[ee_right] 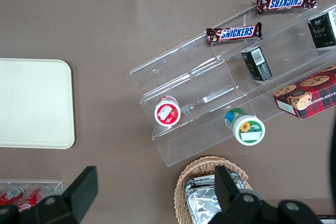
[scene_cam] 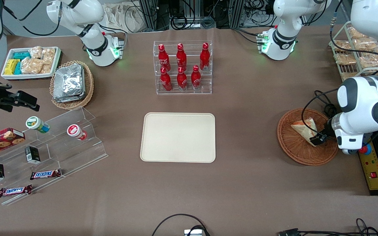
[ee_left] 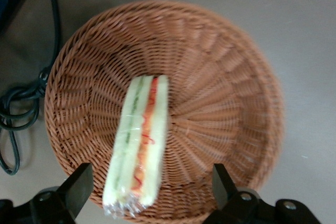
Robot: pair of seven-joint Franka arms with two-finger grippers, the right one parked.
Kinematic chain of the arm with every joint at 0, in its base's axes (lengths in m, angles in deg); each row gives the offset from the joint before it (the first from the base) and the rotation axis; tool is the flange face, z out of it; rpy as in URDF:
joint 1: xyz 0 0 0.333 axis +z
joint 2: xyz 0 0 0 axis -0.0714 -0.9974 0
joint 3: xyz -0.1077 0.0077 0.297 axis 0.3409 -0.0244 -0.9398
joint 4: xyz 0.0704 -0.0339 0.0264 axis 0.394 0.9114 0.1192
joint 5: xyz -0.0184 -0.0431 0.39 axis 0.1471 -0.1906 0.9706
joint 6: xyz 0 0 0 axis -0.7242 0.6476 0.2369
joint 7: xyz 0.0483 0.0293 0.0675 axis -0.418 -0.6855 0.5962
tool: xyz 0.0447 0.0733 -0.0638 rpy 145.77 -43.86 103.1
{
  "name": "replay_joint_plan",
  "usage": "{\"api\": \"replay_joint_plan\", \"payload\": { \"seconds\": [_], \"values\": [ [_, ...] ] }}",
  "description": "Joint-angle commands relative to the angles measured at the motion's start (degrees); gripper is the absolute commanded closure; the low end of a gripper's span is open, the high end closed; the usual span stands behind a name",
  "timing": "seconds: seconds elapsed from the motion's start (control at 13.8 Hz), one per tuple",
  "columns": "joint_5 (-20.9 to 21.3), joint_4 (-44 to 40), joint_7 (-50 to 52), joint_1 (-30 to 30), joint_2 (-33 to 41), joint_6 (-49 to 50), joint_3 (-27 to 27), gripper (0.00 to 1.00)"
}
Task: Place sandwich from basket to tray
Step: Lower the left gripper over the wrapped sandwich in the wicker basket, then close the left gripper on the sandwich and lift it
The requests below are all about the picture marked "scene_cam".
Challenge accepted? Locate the white wire shelf rack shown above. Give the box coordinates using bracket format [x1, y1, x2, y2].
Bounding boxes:
[328, 21, 378, 82]

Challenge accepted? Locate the beige plastic tray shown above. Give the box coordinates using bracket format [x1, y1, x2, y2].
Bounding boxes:
[140, 112, 216, 163]

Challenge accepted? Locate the clear acrylic step display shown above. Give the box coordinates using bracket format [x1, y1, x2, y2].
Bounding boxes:
[0, 106, 109, 206]

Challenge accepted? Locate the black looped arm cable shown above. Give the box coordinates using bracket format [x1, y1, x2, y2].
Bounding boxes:
[301, 88, 340, 142]

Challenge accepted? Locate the round brown wicker basket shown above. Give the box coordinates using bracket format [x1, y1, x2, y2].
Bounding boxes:
[277, 108, 339, 166]

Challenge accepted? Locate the clear bin with cans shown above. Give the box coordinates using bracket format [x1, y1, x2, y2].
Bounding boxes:
[153, 40, 213, 95]

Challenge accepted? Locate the black table cable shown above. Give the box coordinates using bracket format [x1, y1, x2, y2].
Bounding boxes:
[151, 213, 211, 236]

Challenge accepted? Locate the clear bag of crackers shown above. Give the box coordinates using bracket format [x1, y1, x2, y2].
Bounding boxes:
[21, 58, 44, 75]
[41, 60, 54, 74]
[30, 46, 43, 60]
[41, 48, 57, 62]

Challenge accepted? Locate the red cola bottle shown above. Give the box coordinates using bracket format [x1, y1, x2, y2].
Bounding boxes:
[177, 66, 188, 91]
[158, 44, 171, 72]
[160, 67, 173, 92]
[191, 65, 202, 90]
[176, 43, 187, 71]
[199, 42, 210, 71]

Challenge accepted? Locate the oval light wicker basket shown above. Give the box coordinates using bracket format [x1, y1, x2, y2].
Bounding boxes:
[50, 60, 95, 110]

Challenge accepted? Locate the red lid yogurt cup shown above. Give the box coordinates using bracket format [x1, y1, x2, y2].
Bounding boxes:
[67, 124, 88, 141]

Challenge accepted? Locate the black cable with connector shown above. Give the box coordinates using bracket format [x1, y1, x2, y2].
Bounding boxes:
[277, 218, 378, 236]

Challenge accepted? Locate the aluminium frame rack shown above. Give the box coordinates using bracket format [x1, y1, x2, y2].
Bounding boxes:
[138, 0, 246, 30]

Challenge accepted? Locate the brown Snickers bar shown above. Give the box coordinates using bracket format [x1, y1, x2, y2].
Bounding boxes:
[30, 169, 62, 181]
[0, 184, 33, 198]

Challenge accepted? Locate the white rectangular snack tray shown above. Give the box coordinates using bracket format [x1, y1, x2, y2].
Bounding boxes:
[1, 46, 62, 81]

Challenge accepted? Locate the red tartan cookie box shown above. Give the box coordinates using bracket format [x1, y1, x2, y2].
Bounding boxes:
[0, 128, 26, 160]

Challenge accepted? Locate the triangle sandwich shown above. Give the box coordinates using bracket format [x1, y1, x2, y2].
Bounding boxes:
[290, 118, 321, 147]

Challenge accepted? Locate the green lid yogurt cup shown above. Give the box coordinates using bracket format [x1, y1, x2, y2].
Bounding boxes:
[25, 116, 50, 134]

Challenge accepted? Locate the white cloth bag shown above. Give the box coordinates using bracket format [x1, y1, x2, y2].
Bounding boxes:
[103, 3, 144, 33]

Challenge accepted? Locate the yellow snack pack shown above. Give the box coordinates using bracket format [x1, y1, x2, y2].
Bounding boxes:
[4, 59, 21, 75]

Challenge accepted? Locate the bagged bread pack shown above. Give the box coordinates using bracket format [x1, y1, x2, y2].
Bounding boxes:
[358, 54, 378, 69]
[348, 27, 368, 40]
[356, 37, 378, 53]
[335, 40, 357, 50]
[335, 53, 357, 66]

